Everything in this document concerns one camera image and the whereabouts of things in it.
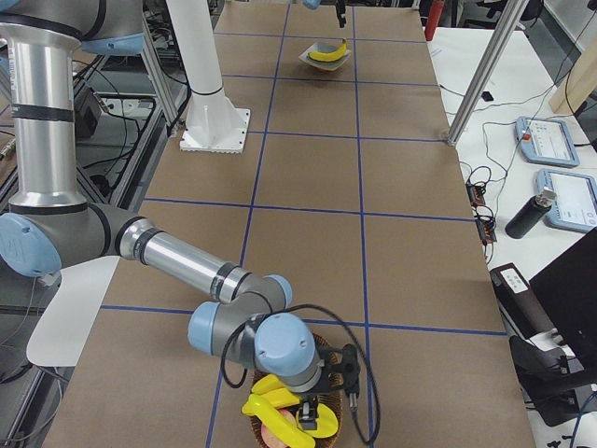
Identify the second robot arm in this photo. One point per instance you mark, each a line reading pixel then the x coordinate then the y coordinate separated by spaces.
pixel 339 8

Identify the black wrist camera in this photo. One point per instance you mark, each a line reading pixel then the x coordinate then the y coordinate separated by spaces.
pixel 341 371

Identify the teach pendant tablet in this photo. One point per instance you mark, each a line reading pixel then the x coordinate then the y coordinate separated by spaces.
pixel 575 205
pixel 546 141

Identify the pink red apple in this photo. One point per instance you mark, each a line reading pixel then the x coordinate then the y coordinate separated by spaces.
pixel 268 434

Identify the yellow banana moved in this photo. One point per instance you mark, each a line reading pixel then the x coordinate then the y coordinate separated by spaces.
pixel 329 56
pixel 327 423

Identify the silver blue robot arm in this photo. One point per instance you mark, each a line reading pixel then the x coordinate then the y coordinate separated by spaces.
pixel 50 225

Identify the black monitor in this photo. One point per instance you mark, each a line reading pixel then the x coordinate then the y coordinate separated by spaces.
pixel 566 290

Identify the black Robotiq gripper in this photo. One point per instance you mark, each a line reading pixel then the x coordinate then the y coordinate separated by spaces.
pixel 306 399

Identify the aluminium frame post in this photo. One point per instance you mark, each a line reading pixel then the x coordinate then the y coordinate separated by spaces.
pixel 488 61

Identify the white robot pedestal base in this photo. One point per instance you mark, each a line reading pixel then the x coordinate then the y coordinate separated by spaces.
pixel 213 123

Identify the black water bottle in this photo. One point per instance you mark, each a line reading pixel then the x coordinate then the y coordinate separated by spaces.
pixel 531 213

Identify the red cylinder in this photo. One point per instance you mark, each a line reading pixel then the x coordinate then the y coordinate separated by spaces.
pixel 433 17

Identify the teach pendant tablet near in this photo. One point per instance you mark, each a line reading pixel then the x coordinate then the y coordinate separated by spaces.
pixel 575 205

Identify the teach pendant tablet far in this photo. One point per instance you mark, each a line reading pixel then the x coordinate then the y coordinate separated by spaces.
pixel 546 141

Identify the grey square plate orange rim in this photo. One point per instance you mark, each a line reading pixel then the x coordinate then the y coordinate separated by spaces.
pixel 323 46

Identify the yellow banana in basket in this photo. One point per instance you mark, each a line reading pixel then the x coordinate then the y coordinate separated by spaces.
pixel 275 392
pixel 259 407

